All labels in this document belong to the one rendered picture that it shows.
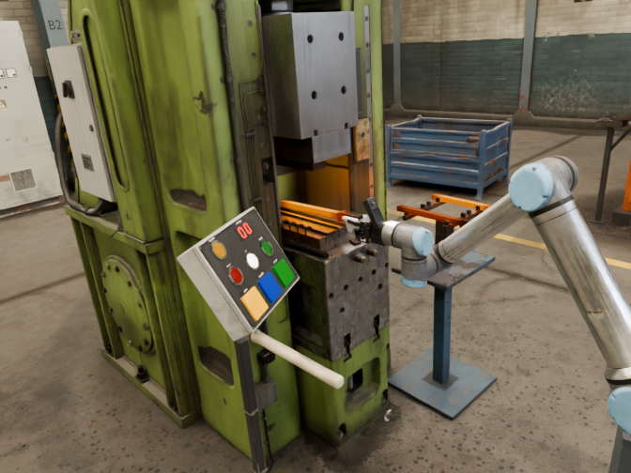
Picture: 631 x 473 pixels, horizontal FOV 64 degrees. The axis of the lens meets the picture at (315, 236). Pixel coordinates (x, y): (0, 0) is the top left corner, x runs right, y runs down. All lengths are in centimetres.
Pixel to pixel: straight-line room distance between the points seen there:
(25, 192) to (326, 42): 547
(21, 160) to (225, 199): 520
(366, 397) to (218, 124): 139
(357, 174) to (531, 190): 99
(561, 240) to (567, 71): 808
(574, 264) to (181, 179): 141
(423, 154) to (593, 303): 445
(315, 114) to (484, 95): 837
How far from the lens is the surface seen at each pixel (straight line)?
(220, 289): 137
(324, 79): 183
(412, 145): 580
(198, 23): 170
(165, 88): 203
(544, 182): 138
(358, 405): 237
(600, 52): 926
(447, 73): 1042
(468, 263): 242
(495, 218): 167
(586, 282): 143
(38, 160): 687
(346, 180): 221
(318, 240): 190
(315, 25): 180
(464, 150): 554
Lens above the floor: 168
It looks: 21 degrees down
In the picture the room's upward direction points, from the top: 4 degrees counter-clockwise
